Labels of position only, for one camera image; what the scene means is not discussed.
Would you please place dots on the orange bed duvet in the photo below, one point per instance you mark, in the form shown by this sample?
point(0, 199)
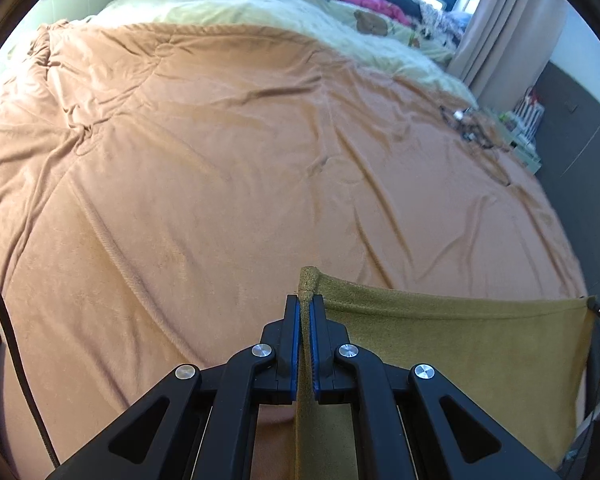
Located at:
point(162, 187)

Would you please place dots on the striped gift bag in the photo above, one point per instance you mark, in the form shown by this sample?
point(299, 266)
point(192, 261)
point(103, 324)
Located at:
point(529, 112)

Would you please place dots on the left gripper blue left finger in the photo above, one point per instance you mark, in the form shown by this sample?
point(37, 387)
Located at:
point(278, 384)

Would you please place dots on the pink plush cloth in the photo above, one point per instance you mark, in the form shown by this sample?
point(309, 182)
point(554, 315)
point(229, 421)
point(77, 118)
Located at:
point(383, 7)

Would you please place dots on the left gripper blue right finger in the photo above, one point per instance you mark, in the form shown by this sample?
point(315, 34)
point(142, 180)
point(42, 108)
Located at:
point(330, 383)

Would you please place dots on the cream yellow blanket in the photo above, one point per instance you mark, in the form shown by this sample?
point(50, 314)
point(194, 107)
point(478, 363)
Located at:
point(370, 38)

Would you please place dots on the olive graphic t-shirt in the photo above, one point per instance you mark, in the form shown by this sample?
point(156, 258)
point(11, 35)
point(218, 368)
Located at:
point(521, 361)

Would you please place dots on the right pink curtain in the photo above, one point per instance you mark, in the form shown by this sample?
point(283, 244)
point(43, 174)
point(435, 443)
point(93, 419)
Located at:
point(505, 48)

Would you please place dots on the cream bedside drawer cabinet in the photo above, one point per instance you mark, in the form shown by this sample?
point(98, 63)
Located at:
point(513, 138)

